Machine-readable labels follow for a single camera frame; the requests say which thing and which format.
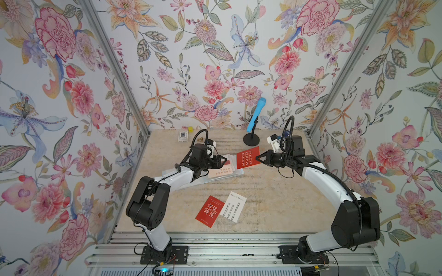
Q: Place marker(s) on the aluminium corner post left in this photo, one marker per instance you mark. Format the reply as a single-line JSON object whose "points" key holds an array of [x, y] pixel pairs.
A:
{"points": [[94, 20]]}

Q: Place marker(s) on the aluminium corner post right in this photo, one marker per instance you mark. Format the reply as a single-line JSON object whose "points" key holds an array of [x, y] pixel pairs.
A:
{"points": [[369, 30]]}

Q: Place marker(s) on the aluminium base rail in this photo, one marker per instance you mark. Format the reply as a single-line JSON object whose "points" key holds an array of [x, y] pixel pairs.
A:
{"points": [[230, 250]]}

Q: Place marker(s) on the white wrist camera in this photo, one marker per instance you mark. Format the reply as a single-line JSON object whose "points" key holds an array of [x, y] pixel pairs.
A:
{"points": [[274, 141], [211, 144]]}

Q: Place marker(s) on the white card black text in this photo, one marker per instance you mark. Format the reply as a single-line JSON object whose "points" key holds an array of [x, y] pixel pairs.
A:
{"points": [[233, 207]]}

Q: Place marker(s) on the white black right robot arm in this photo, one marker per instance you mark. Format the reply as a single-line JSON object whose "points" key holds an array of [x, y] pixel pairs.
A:
{"points": [[357, 219]]}

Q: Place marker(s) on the aluminium corner post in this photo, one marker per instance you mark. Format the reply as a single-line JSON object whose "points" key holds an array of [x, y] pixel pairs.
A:
{"points": [[94, 20], [369, 30]]}

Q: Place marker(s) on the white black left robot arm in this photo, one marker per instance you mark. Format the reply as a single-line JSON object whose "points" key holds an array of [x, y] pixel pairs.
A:
{"points": [[148, 204]]}

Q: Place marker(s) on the red card pink characters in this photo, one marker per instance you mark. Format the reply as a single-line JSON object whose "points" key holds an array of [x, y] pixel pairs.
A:
{"points": [[210, 211]]}

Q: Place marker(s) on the cream card red top band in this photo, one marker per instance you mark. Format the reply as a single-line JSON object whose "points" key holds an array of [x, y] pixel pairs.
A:
{"points": [[226, 170]]}

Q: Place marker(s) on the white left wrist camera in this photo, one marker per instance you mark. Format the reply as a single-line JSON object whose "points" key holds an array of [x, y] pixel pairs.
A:
{"points": [[211, 144]]}

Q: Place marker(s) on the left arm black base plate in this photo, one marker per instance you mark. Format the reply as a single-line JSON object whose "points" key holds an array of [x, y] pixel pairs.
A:
{"points": [[175, 255]]}

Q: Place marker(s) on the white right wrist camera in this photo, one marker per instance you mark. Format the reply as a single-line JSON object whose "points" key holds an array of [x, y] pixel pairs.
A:
{"points": [[274, 141]]}

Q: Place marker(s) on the white playing card box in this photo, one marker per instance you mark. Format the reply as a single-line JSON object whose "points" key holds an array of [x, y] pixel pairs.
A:
{"points": [[183, 136]]}

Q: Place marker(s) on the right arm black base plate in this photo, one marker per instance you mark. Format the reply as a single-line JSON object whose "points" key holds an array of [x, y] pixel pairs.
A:
{"points": [[293, 255]]}

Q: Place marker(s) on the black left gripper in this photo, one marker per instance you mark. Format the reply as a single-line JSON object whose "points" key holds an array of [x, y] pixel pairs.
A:
{"points": [[216, 157]]}

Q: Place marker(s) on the red money card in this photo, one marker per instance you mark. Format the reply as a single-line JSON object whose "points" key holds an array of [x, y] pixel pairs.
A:
{"points": [[248, 158]]}

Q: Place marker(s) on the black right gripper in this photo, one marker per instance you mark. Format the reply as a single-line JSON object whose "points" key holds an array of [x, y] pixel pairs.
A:
{"points": [[269, 161]]}

